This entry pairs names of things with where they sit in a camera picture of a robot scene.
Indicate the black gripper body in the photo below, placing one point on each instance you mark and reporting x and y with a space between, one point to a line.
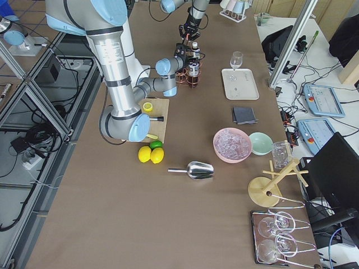
186 58
192 23

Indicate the tea bottle front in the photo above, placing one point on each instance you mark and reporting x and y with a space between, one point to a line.
193 73

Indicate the tea bottle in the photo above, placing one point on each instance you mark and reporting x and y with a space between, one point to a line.
195 50
193 73

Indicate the copper wire bottle basket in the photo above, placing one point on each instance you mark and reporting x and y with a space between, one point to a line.
181 74

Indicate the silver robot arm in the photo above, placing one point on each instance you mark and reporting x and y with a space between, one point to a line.
102 23
197 10

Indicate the tea bottle rear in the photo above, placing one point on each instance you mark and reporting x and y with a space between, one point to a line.
195 50

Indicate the white cup rack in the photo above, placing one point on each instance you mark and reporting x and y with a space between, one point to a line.
234 9

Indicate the upright wine glass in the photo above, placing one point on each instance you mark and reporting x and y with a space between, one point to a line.
235 63

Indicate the wooden cutting board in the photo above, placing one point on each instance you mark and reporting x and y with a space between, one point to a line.
158 116

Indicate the half lemon slice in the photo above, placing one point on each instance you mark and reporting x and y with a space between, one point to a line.
147 106

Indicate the white plastic tray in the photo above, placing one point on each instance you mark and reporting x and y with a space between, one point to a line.
239 84

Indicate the black backpack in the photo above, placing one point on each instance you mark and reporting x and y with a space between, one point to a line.
274 43

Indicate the dark grey folded cloth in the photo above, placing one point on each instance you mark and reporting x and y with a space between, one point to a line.
243 115

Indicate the yellow plastic knife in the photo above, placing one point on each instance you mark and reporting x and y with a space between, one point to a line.
152 136

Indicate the green lime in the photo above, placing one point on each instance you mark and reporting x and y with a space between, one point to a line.
156 144

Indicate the yellow lemon right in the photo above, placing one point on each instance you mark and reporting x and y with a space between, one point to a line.
157 155

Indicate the yellow lemon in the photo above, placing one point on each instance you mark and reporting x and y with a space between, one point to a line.
157 155
144 154

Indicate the pink bowl with ice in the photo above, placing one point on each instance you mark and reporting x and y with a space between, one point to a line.
232 145

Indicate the yellow lemon left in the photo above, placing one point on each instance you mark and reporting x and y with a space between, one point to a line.
144 154

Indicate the steel ice scoop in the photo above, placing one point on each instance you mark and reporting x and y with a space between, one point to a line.
196 170

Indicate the green ceramic bowl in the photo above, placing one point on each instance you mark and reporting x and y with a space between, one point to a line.
261 143

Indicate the clear glass tumbler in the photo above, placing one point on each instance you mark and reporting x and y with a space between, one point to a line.
281 152

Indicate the far teach pendant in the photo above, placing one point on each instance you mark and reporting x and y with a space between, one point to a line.
322 101

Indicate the teach pendant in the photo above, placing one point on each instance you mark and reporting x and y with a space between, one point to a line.
315 132
322 101

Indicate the near teach pendant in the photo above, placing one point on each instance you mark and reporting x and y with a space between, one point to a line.
315 132

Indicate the wooden glass stand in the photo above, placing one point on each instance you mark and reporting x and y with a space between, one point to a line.
265 192

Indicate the black monitor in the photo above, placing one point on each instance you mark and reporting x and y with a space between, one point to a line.
334 169

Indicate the black glass rack tray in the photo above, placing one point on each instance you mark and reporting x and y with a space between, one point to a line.
303 246

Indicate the upper lying wine glass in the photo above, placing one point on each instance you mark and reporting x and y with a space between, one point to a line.
280 222

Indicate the lying wine glass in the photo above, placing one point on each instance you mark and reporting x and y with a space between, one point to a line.
280 222
277 250

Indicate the lower lying wine glass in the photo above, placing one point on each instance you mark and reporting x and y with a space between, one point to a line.
277 250

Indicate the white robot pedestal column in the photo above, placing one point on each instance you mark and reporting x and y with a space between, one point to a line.
135 68

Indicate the aluminium frame post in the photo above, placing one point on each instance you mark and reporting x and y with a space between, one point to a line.
291 41

